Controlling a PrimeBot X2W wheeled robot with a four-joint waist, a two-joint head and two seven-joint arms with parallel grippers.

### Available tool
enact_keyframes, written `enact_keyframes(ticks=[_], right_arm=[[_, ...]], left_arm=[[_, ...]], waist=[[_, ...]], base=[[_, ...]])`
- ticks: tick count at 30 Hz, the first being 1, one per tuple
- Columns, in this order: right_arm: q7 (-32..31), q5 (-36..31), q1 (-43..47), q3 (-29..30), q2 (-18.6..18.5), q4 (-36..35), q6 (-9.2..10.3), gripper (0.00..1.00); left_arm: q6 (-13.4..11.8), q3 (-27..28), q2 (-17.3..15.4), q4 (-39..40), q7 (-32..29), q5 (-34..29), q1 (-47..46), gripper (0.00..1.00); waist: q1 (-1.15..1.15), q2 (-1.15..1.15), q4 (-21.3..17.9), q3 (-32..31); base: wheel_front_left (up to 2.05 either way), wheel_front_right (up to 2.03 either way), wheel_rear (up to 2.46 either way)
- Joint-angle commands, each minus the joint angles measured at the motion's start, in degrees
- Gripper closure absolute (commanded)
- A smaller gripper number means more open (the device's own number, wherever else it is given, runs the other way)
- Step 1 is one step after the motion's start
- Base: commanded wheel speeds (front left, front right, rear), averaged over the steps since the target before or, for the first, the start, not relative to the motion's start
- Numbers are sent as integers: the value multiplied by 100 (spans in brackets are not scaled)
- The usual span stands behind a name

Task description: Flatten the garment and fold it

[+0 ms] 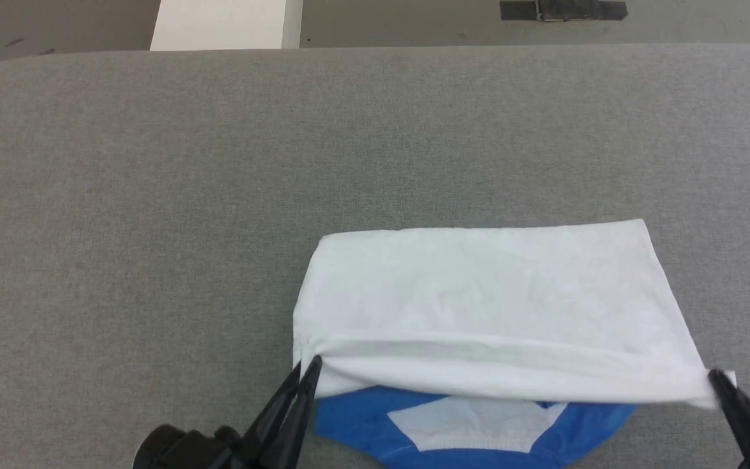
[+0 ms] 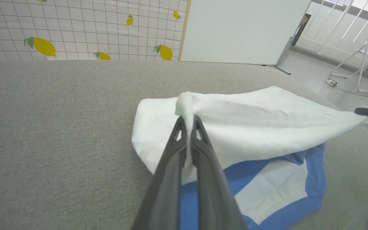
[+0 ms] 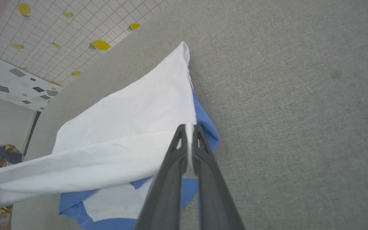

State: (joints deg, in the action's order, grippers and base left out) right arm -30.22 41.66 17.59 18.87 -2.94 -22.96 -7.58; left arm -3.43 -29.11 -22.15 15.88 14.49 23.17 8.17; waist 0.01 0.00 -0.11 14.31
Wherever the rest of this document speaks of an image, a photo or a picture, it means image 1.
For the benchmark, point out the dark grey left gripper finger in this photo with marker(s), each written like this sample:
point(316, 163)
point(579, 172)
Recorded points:
point(271, 417)
point(300, 417)

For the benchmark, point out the blue and white t-shirt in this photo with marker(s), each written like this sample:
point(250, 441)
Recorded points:
point(492, 299)

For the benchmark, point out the white square pillar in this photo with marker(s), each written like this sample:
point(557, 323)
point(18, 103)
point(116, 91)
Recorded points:
point(225, 23)

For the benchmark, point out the black floor tape strip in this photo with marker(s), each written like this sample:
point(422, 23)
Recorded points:
point(564, 10)

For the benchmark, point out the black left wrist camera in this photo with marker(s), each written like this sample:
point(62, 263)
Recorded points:
point(186, 451)

